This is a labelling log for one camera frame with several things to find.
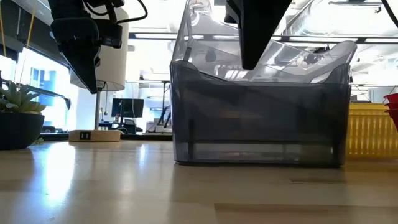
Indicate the succulent plant in black pot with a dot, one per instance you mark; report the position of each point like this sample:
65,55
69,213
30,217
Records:
18,130

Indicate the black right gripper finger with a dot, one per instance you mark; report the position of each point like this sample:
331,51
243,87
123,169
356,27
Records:
232,11
258,28

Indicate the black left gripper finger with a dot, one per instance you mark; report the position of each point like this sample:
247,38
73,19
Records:
82,67

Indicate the black background monitor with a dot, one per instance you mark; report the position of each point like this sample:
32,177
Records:
127,108

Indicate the small black hanging fixture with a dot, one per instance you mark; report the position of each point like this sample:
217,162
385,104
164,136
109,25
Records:
211,56

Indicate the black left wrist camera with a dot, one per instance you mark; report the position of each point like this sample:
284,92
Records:
112,34

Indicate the red plastic mesh basket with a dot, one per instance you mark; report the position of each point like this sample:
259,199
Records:
393,98
394,106
395,116

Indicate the white lamp with wooden base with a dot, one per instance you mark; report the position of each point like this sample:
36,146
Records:
113,65

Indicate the yellow plastic mesh basket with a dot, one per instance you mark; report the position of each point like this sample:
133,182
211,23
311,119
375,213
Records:
370,133

